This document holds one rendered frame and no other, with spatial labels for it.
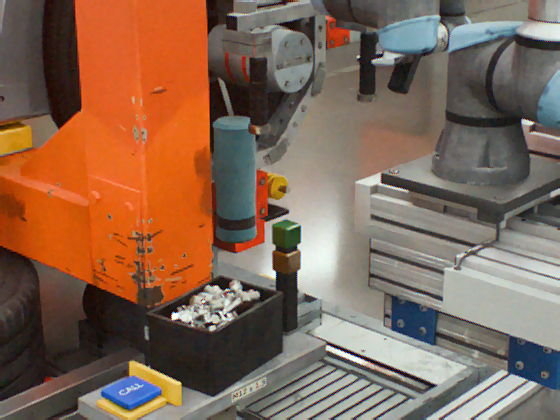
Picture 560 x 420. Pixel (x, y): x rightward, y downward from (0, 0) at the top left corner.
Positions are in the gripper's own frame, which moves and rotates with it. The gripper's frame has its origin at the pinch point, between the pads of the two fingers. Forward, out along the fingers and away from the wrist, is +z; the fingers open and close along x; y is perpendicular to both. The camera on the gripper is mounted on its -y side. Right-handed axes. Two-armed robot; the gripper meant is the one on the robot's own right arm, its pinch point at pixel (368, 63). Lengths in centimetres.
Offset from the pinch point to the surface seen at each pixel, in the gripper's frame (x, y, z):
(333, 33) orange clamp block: -20.5, 2.1, -12.6
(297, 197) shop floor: -113, -83, -103
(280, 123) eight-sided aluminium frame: -25.3, -17.8, 0.6
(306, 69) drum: -6.0, 0.0, 13.2
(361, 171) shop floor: -116, -83, -143
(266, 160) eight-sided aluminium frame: -20.6, -23.7, 10.5
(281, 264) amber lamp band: 24, -24, 53
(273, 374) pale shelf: 32, -39, 64
